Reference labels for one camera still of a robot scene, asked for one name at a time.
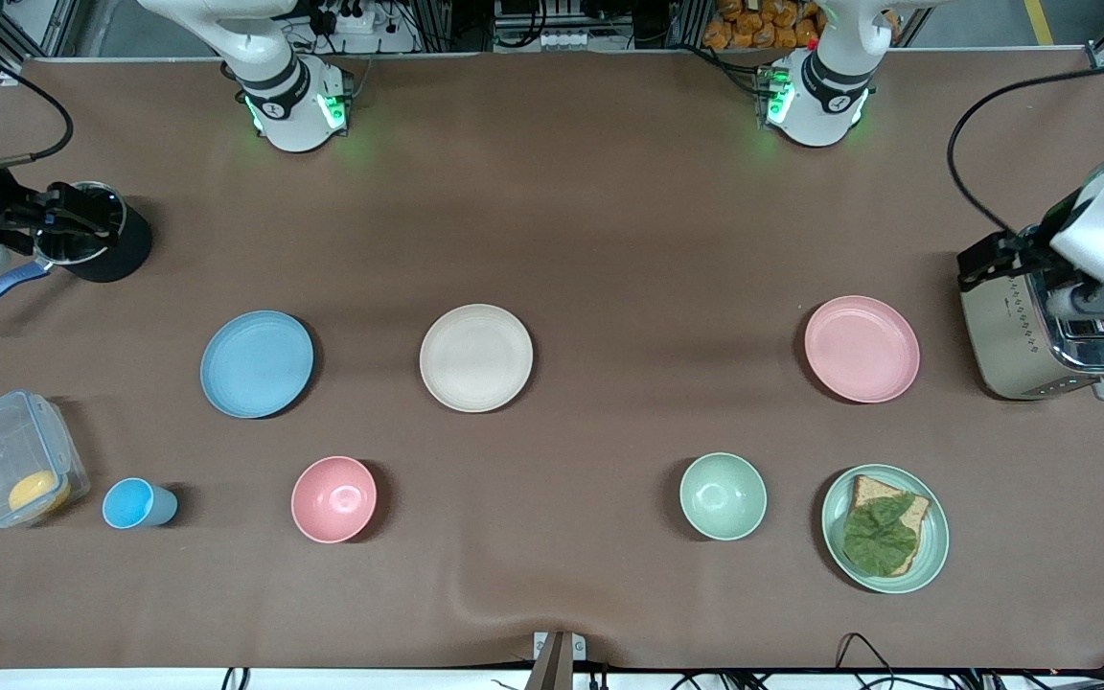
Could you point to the bread slice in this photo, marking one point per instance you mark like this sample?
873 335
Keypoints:
873 489

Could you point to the white power strip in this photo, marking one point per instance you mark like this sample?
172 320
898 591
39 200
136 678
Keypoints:
351 21

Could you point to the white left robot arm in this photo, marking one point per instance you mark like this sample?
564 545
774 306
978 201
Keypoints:
820 115

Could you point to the beige plate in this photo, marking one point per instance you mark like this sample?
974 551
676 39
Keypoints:
475 358

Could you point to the green plate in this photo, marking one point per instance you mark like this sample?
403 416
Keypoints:
935 537

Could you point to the metal mount bracket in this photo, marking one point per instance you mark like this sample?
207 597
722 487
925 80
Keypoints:
557 661

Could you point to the blue plate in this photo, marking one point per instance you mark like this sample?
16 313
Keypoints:
257 364

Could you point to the white terminal block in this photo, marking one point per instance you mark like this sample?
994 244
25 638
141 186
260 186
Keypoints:
571 41

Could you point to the black control box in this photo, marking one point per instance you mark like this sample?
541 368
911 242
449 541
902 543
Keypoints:
552 14

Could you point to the pink plate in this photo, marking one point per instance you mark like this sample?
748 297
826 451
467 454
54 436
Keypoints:
862 349

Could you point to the brown table cover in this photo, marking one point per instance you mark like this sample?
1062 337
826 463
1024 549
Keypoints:
609 240

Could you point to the blue cup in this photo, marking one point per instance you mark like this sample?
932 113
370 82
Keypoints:
130 504

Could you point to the silver toaster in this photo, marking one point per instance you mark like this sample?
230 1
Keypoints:
1012 335

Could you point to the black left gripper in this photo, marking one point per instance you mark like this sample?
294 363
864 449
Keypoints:
1028 244

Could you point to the yellow round food piece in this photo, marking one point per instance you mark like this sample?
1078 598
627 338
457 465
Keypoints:
37 493

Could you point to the green lettuce leaf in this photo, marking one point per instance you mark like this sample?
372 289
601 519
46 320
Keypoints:
880 537

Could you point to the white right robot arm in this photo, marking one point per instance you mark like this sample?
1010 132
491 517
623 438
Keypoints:
288 115

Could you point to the pink bowl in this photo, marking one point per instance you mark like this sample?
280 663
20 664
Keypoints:
333 499

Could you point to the green bowl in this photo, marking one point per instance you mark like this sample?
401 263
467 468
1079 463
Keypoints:
723 496

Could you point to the orange snack bag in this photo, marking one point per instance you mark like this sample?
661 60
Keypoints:
753 24

